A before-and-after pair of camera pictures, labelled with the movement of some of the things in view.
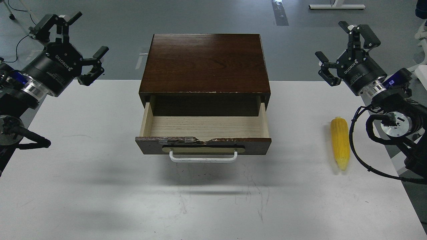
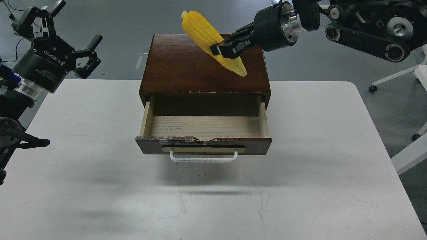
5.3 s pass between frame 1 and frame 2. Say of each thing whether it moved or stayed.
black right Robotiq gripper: moved
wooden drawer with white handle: stayed
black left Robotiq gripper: moved
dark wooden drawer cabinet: stayed
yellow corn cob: moved
